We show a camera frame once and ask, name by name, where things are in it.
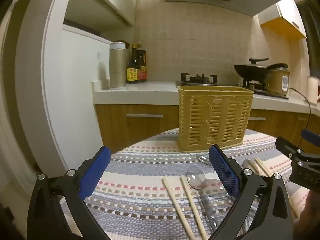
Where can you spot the steel thermos flask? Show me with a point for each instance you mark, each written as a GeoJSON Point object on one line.
{"type": "Point", "coordinates": [117, 65]}

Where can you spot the white upper cabinet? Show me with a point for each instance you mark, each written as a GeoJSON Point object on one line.
{"type": "Point", "coordinates": [100, 16]}

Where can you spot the yellow plastic utensil basket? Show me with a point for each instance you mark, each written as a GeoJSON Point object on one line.
{"type": "Point", "coordinates": [212, 115]}

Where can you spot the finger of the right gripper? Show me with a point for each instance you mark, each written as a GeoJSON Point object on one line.
{"type": "Point", "coordinates": [310, 136]}
{"type": "Point", "coordinates": [290, 150]}

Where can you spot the golden rice cooker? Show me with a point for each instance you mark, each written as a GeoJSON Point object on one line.
{"type": "Point", "coordinates": [277, 79]}

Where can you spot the black gas stove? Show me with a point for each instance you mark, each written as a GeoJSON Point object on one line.
{"type": "Point", "coordinates": [202, 80]}

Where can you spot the yellow wall cabinet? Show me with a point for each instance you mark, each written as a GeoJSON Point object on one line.
{"type": "Point", "coordinates": [284, 19]}

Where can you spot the red label sauce bottle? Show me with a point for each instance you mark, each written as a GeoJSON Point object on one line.
{"type": "Point", "coordinates": [141, 59]}

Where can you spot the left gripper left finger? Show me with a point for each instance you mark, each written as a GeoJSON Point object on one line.
{"type": "Point", "coordinates": [46, 219]}

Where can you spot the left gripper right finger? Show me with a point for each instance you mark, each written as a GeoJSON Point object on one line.
{"type": "Point", "coordinates": [273, 218]}

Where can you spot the black wok with lid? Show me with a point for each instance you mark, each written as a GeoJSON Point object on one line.
{"type": "Point", "coordinates": [255, 71]}

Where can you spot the wooden base cabinet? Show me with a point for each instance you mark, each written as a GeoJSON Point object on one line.
{"type": "Point", "coordinates": [124, 125]}

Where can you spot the person right hand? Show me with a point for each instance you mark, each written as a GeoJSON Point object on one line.
{"type": "Point", "coordinates": [307, 226]}

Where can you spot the dark soy sauce bottle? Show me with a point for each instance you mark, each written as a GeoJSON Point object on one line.
{"type": "Point", "coordinates": [132, 68]}

